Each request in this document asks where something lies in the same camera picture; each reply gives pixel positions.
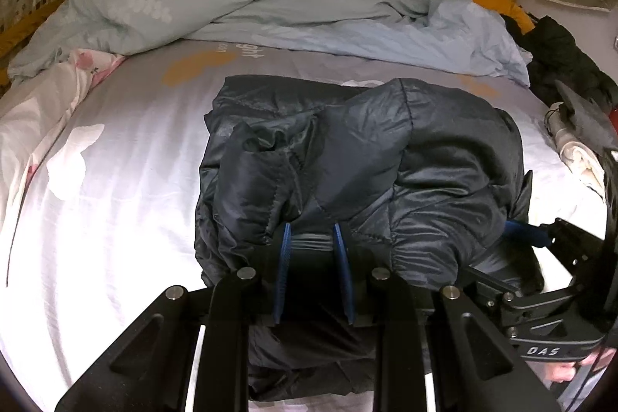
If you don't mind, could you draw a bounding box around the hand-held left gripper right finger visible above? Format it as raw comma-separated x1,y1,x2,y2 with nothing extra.
332,221,563,412

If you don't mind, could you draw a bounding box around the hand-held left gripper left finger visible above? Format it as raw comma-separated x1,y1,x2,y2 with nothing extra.
54,221,294,412

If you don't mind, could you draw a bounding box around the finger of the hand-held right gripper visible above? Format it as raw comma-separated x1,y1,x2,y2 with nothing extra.
466,264,528,303
504,218,605,249

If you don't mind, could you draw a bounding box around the black down jacket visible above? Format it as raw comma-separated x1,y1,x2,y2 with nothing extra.
193,74,544,403

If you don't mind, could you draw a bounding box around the black clothes heap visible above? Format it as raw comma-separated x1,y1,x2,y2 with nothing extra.
499,14,611,109

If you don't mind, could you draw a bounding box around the person's right hand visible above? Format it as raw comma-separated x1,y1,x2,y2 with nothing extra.
549,347,606,386

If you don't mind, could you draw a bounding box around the white garment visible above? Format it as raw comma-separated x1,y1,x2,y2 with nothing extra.
555,108,609,191

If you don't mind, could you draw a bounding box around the grey garment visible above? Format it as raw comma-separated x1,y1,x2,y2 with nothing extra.
555,79,618,147

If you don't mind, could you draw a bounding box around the white pink floral pillow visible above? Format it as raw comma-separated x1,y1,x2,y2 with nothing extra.
0,47,127,249

